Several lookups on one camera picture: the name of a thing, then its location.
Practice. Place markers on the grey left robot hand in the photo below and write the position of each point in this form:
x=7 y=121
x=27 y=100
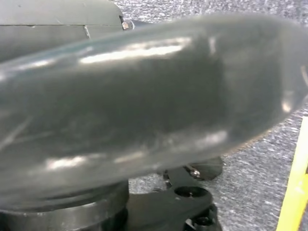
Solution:
x=144 y=102

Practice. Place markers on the black robot foot plate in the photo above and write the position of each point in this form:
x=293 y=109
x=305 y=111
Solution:
x=187 y=204

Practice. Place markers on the yellow floor tape outline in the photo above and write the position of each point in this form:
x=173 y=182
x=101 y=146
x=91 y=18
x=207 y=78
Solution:
x=296 y=185

